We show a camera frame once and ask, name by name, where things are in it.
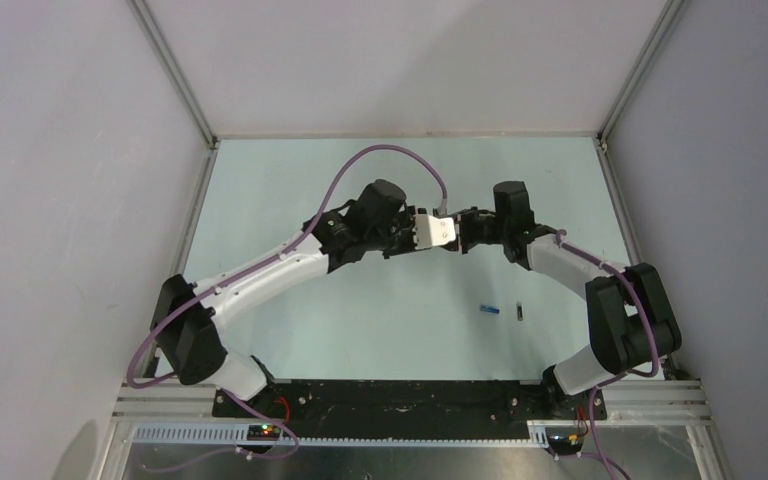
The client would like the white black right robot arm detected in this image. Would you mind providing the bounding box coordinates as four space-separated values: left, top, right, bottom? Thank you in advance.
454 181 683 418

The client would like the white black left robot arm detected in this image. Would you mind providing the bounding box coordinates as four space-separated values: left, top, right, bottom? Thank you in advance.
151 179 423 417

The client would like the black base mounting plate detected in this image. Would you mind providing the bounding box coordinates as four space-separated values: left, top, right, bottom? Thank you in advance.
248 380 607 441

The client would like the right controller board with LEDs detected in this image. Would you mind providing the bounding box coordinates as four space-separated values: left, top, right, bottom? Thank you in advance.
546 434 583 457

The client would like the controller board with leds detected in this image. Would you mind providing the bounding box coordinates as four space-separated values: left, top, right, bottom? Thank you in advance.
546 434 583 457
246 423 283 442

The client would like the left controller board with LEDs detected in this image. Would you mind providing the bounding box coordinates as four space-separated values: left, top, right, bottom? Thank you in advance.
246 423 283 442

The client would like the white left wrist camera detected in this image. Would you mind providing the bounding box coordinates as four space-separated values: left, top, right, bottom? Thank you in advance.
414 214 457 250

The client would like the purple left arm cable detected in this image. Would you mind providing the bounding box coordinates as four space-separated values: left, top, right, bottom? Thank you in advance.
125 144 452 475

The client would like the grey slotted cable duct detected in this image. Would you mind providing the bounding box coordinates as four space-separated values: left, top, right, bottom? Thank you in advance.
133 425 551 449

